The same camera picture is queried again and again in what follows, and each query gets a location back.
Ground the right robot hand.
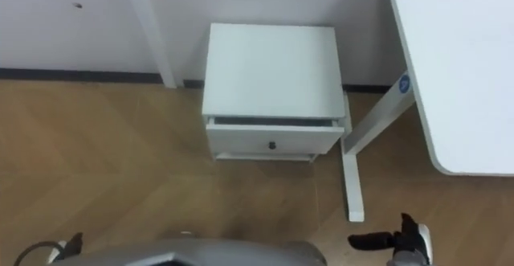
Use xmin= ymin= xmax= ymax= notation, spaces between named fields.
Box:
xmin=347 ymin=212 xmax=434 ymax=266

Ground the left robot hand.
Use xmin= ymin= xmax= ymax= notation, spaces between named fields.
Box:
xmin=47 ymin=231 xmax=84 ymax=265

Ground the white desk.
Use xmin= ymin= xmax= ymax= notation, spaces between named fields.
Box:
xmin=341 ymin=0 xmax=514 ymax=223

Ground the white bedside cabinet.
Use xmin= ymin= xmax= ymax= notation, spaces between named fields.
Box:
xmin=201 ymin=22 xmax=347 ymax=163

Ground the white cabinet drawer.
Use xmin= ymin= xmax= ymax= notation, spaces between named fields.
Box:
xmin=205 ymin=116 xmax=346 ymax=157

